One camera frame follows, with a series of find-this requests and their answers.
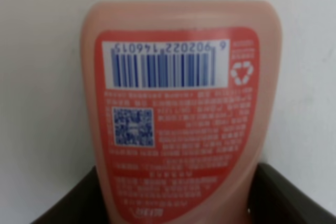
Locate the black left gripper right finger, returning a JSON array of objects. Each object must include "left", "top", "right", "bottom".
[{"left": 248, "top": 163, "right": 335, "bottom": 224}]

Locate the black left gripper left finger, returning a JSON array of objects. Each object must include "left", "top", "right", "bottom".
[{"left": 33, "top": 167, "right": 110, "bottom": 224}]

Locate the pink lotion bottle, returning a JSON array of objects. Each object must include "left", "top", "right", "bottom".
[{"left": 80, "top": 1, "right": 282, "bottom": 223}]

